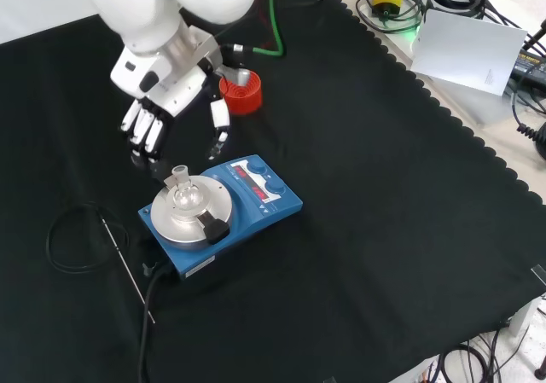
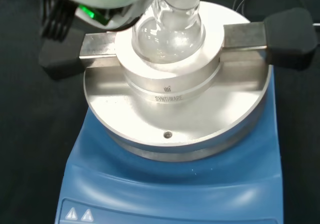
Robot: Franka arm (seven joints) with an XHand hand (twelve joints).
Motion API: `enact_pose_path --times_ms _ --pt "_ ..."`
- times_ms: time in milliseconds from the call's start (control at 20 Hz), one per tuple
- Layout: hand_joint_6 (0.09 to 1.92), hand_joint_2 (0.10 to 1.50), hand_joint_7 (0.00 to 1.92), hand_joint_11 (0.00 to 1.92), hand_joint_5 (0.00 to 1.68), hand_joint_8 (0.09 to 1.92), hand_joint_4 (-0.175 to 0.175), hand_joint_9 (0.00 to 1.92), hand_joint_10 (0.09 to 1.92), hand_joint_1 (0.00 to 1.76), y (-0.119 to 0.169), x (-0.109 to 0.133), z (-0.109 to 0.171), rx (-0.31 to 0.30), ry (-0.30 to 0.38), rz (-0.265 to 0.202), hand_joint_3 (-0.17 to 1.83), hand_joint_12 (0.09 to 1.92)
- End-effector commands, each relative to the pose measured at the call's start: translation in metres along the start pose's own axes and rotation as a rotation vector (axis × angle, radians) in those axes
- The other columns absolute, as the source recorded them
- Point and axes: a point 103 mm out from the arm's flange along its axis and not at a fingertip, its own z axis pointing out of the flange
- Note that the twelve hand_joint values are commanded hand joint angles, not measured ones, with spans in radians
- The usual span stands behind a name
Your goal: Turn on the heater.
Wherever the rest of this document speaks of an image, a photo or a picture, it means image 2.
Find thin black coiled cable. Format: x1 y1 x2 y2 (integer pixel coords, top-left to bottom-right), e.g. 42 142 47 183
232 0 320 26

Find clear round-bottom glass flask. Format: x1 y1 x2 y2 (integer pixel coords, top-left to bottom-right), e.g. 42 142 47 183
131 0 206 65

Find aluminium heating block, black handles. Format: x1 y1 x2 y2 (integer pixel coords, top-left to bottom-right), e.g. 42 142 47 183
38 7 318 110

